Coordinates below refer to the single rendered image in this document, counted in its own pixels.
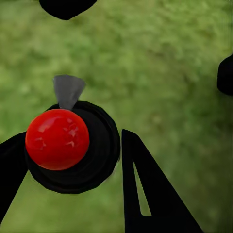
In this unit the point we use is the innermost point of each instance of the pesticide atomizer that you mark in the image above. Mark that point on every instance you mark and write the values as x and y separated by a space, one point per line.
74 146

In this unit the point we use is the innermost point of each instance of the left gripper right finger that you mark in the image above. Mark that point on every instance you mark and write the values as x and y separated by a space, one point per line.
169 213

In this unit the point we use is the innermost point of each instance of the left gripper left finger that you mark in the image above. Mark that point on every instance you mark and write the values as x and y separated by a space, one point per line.
13 169

